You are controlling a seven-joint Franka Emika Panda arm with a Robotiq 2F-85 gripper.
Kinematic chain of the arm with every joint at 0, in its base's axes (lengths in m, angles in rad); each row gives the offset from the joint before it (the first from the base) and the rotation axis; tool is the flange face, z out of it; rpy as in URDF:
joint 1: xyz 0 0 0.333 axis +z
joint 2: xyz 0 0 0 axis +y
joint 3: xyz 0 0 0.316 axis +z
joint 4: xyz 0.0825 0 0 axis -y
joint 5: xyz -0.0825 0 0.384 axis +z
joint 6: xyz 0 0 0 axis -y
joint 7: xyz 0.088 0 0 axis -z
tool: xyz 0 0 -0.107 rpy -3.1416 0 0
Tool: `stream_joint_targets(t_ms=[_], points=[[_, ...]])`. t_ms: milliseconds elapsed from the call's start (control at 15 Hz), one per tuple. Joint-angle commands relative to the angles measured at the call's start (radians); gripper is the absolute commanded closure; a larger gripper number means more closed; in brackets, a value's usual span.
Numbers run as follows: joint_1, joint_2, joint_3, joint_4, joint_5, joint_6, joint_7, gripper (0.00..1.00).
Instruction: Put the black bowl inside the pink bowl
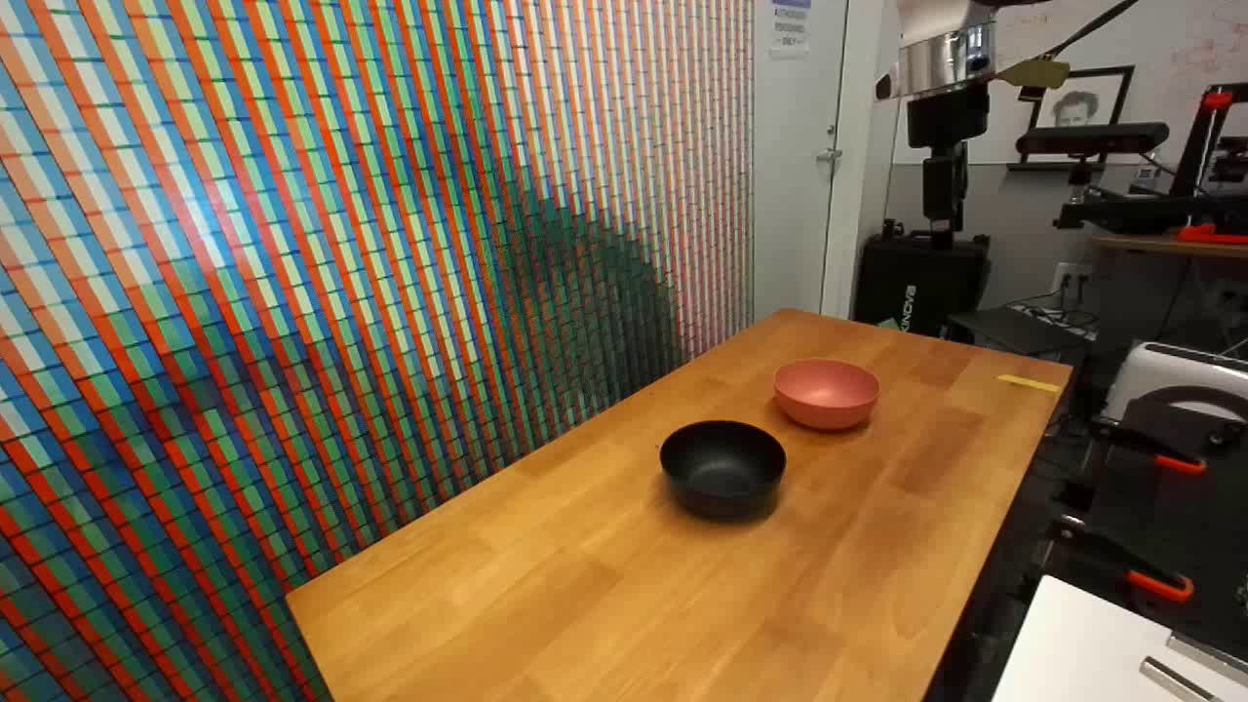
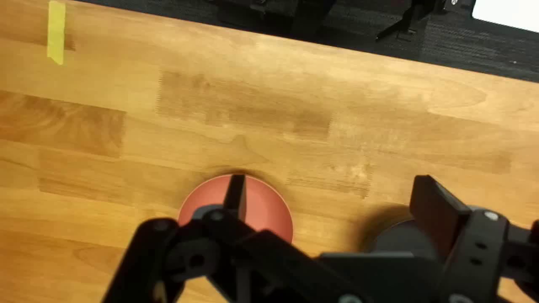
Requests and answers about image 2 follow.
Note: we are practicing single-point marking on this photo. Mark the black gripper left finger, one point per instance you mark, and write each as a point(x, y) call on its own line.
point(263, 255)

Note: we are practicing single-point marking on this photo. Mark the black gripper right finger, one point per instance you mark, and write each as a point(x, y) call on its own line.
point(448, 216)

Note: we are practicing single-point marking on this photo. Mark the white paper sheet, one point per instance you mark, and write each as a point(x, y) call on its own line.
point(506, 12)

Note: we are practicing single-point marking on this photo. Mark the black bowl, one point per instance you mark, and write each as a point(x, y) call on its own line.
point(396, 238)

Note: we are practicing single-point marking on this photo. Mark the pink bowl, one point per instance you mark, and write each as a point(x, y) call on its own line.
point(270, 208)

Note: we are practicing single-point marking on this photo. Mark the yellow tape strip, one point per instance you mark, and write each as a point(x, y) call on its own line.
point(56, 31)

